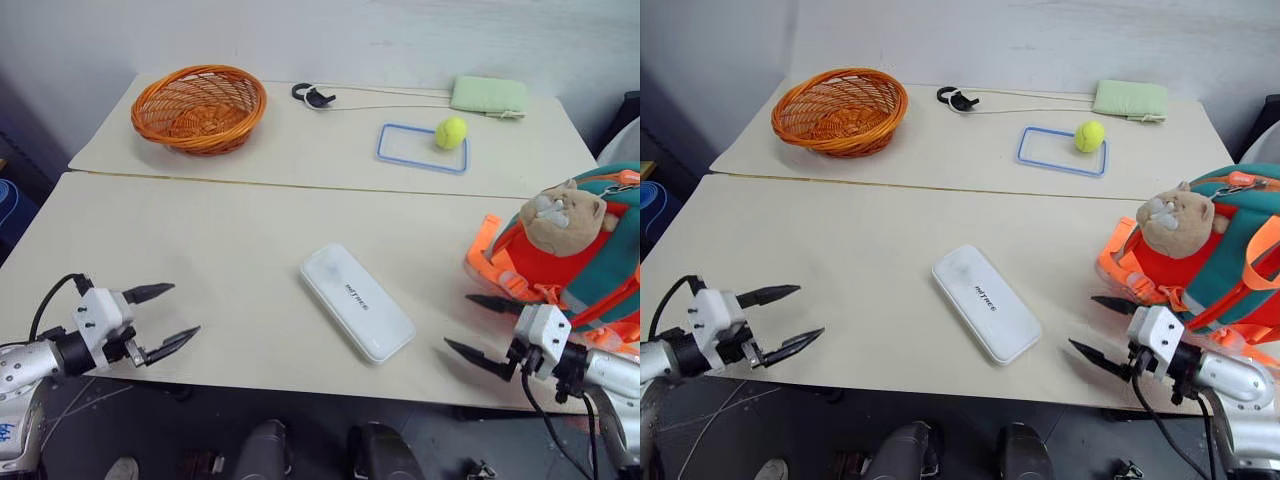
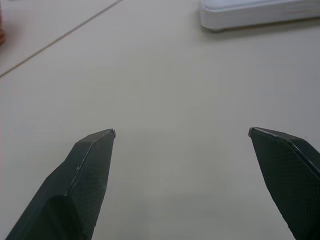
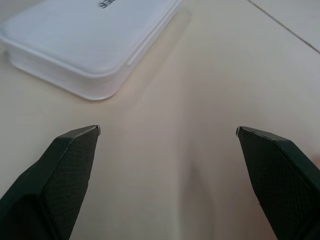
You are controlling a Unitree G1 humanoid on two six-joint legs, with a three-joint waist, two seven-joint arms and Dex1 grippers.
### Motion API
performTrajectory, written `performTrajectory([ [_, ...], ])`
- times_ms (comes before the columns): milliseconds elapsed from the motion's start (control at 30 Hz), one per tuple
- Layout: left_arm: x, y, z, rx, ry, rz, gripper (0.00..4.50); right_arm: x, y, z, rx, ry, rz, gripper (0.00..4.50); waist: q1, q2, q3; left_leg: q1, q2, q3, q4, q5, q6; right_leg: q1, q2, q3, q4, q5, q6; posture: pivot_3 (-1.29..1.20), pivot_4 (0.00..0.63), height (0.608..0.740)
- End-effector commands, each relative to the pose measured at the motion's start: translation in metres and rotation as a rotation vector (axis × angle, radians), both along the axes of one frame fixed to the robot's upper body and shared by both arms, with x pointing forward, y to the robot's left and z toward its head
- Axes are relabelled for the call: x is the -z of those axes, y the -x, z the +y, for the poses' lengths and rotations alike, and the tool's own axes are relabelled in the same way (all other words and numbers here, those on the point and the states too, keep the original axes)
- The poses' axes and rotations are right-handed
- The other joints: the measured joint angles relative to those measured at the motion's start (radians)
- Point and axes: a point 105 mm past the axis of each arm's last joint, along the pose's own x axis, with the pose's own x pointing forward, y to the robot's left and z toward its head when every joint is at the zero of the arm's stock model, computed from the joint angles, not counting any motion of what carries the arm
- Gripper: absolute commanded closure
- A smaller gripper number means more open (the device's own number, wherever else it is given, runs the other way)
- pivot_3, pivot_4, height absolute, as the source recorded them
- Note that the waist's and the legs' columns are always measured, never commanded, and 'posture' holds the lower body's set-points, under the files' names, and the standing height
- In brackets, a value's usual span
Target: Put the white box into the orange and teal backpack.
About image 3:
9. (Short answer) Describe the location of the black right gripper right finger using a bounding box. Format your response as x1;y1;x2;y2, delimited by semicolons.
235;126;320;240

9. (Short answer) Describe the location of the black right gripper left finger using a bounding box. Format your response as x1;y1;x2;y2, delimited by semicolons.
0;124;101;240

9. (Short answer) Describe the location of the white box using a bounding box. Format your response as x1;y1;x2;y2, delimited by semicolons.
0;0;183;101

